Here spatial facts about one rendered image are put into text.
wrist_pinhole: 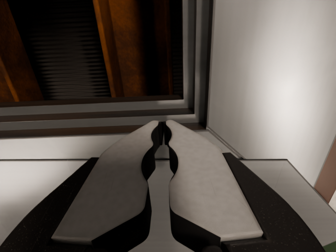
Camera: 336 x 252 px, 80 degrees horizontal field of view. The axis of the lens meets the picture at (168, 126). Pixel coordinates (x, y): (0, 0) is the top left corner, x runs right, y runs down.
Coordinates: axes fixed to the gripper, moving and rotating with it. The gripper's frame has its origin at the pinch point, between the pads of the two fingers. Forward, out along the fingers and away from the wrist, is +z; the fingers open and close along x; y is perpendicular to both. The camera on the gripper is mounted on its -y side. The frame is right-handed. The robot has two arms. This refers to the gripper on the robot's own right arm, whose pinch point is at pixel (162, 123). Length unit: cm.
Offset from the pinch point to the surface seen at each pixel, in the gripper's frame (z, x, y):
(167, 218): 0.6, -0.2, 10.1
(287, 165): 0.6, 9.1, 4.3
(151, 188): 0.6, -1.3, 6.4
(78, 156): 0.8, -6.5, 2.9
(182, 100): 3.0, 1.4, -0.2
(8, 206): 0.7, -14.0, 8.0
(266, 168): 0.6, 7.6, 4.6
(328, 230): 0.6, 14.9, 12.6
